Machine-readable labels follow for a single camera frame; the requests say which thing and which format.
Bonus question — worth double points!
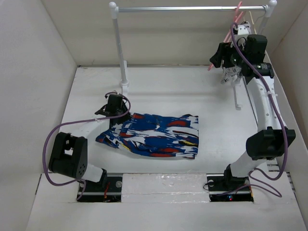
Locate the blue white red patterned trousers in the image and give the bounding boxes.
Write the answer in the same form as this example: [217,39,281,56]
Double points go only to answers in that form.
[96,113,199,159]

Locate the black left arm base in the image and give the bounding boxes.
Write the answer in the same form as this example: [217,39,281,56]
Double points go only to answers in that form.
[77,173,123,203]

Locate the cream plastic hanger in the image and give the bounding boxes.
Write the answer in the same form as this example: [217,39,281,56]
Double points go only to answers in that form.
[242,11,257,34]

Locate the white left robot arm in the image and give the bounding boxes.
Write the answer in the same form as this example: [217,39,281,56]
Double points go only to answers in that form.
[43,92,131,191]

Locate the white foam front board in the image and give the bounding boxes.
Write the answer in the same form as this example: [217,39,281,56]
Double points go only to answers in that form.
[121,173,210,204]

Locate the black white printed garment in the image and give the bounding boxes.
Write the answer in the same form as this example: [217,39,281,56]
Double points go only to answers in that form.
[221,38,244,84]

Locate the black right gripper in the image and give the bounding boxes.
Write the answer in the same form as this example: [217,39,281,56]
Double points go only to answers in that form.
[209,39,249,68]

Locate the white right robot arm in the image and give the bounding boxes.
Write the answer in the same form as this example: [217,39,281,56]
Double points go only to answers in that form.
[210,34,296,190]

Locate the white metal clothes rack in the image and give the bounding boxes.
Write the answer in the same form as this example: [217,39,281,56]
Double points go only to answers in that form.
[109,0,277,96]

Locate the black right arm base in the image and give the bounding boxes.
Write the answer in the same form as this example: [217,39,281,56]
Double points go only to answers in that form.
[203,166,254,202]

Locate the pink plastic hanger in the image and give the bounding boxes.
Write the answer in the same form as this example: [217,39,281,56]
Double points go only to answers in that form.
[207,1,244,71]

